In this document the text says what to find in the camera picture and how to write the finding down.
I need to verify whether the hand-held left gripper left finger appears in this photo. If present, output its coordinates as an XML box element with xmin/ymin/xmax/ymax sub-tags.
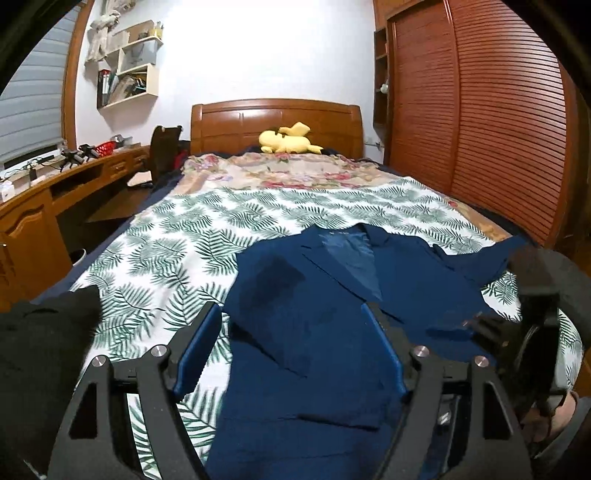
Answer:
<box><xmin>46</xmin><ymin>302</ymin><xmax>225</xmax><ymax>480</ymax></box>

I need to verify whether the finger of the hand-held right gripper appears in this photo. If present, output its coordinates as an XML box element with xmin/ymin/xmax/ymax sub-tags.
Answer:
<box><xmin>462</xmin><ymin>311</ymin><xmax>515</xmax><ymax>367</ymax></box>

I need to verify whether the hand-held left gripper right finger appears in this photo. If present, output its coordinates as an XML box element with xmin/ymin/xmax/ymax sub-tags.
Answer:
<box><xmin>362</xmin><ymin>302</ymin><xmax>532</xmax><ymax>480</ymax></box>

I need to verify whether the navy blue coat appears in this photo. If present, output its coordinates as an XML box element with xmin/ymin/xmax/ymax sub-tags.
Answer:
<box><xmin>205</xmin><ymin>224</ymin><xmax>532</xmax><ymax>480</ymax></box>

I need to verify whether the person's right forearm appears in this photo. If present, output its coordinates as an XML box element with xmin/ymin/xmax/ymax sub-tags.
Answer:
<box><xmin>531</xmin><ymin>392</ymin><xmax>591</xmax><ymax>476</ymax></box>

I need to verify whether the person's right hand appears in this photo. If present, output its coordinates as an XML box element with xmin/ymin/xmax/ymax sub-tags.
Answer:
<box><xmin>531</xmin><ymin>392</ymin><xmax>580</xmax><ymax>444</ymax></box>

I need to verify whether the grey fleece cloth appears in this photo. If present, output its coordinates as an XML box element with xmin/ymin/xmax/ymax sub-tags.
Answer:
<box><xmin>522</xmin><ymin>248</ymin><xmax>591</xmax><ymax>393</ymax></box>

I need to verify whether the leaf print bedsheet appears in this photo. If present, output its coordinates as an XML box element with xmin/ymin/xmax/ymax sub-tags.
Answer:
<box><xmin>60</xmin><ymin>178</ymin><xmax>585</xmax><ymax>480</ymax></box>

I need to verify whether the black cloth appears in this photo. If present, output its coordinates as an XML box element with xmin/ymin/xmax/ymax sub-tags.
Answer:
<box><xmin>0</xmin><ymin>285</ymin><xmax>103</xmax><ymax>480</ymax></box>

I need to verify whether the wooden slatted wardrobe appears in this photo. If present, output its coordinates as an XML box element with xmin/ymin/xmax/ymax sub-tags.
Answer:
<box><xmin>372</xmin><ymin>0</ymin><xmax>580</xmax><ymax>252</ymax></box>

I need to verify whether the floral blanket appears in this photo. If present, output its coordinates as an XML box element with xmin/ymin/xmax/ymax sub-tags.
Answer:
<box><xmin>178</xmin><ymin>152</ymin><xmax>416</xmax><ymax>192</ymax></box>

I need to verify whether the dark chair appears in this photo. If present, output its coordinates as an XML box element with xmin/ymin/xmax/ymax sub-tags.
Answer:
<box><xmin>147</xmin><ymin>124</ymin><xmax>184</xmax><ymax>182</ymax></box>

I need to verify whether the wooden desk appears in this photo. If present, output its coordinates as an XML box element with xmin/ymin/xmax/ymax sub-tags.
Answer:
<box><xmin>0</xmin><ymin>145</ymin><xmax>153</xmax><ymax>315</ymax></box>

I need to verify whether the yellow plush toy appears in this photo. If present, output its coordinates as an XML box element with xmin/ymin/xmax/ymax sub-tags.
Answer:
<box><xmin>259</xmin><ymin>121</ymin><xmax>324</xmax><ymax>155</ymax></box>

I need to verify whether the black device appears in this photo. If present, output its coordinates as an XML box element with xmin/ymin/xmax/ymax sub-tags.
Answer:
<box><xmin>59</xmin><ymin>145</ymin><xmax>99</xmax><ymax>172</ymax></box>

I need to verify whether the wooden bed headboard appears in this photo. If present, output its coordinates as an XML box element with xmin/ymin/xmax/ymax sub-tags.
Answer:
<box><xmin>191</xmin><ymin>98</ymin><xmax>365</xmax><ymax>160</ymax></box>

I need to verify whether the grey window blind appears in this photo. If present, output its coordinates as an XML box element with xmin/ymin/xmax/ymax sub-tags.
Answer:
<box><xmin>0</xmin><ymin>9</ymin><xmax>84</xmax><ymax>167</ymax></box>

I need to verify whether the white hanging stuffed toy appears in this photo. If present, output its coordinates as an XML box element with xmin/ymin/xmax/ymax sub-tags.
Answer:
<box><xmin>85</xmin><ymin>8</ymin><xmax>122</xmax><ymax>63</ymax></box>

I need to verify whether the white wall shelf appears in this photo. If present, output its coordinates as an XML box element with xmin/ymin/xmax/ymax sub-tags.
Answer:
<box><xmin>96</xmin><ymin>21</ymin><xmax>165</xmax><ymax>110</ymax></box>

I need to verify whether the wooden window frame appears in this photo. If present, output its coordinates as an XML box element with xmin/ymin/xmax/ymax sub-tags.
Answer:
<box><xmin>62</xmin><ymin>0</ymin><xmax>95</xmax><ymax>148</ymax></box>

